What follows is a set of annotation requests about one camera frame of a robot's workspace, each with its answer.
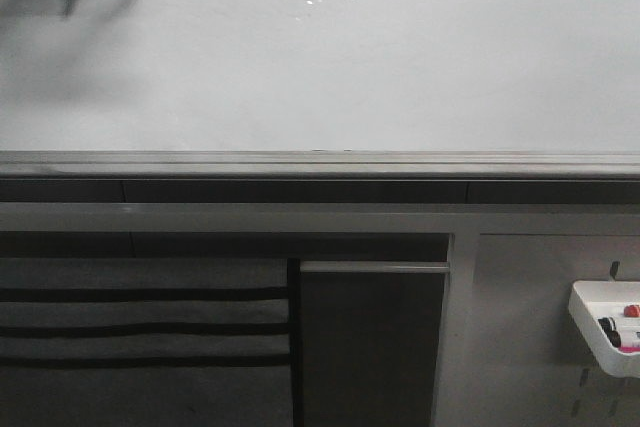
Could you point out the white whiteboard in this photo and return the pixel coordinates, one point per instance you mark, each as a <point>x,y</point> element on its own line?
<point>298,75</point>

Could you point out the grey aluminium whiteboard ledge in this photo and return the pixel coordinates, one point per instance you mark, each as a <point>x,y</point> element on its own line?
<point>615,166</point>

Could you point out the grey fabric pocket organizer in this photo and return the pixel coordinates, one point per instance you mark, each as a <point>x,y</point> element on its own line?
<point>147,342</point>

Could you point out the dark grey panel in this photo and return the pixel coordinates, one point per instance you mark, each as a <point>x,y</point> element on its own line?
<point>370,343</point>

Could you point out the white plastic marker tray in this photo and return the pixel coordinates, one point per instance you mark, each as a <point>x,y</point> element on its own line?
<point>591,300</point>

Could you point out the black capped marker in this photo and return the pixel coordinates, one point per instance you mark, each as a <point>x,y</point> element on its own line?
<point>619,324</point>

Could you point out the red capped marker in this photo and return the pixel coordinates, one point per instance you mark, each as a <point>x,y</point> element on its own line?
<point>632,311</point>

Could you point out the pink capped marker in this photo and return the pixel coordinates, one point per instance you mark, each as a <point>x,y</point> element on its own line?
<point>624,340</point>

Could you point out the grey metal pegboard frame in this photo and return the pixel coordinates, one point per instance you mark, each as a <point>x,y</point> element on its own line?
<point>509,352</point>

